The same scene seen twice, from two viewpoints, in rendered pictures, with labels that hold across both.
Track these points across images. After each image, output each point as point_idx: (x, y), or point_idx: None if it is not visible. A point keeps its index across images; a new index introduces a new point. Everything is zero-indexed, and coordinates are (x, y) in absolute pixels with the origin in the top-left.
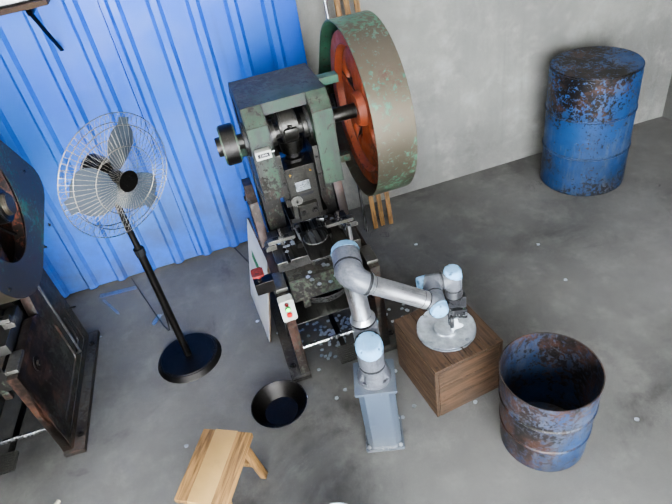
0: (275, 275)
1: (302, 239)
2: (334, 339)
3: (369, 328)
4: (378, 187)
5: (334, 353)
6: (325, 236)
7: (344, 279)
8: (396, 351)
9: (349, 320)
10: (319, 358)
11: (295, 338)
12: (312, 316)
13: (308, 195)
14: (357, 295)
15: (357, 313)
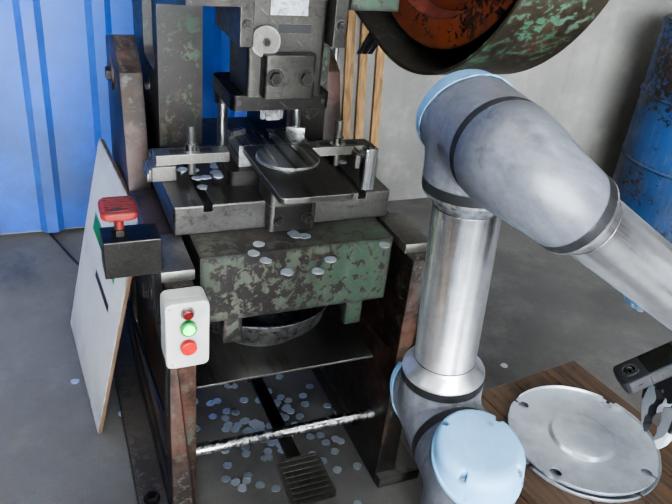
0: (162, 239)
1: (253, 157)
2: (258, 443)
3: (469, 401)
4: (513, 16)
5: (258, 477)
6: (314, 159)
7: (516, 166)
8: (406, 487)
9: (292, 404)
10: (220, 486)
11: (182, 423)
12: (229, 374)
13: (296, 36)
14: (476, 276)
15: (449, 344)
